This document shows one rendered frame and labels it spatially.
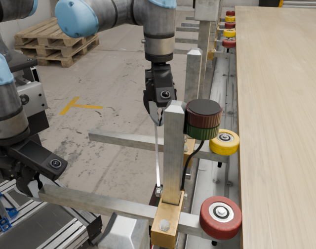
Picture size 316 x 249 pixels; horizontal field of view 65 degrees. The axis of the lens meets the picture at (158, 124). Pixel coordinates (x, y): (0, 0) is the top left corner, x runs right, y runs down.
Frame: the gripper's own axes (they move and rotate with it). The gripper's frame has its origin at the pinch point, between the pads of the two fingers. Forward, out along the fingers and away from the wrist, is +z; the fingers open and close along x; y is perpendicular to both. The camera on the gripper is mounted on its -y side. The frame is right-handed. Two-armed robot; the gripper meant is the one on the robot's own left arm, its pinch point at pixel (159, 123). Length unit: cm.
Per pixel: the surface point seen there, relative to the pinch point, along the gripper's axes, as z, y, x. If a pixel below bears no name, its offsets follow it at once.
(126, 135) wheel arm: 6.3, 3.8, 10.0
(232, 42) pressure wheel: 2, 84, -52
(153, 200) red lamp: 21.8, -9.4, 2.9
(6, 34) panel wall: 51, 324, 183
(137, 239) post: -20, -47, 7
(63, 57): 77, 297, 104
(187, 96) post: -8.7, -0.4, -7.5
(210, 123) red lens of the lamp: -17.6, -27.1, -5.1
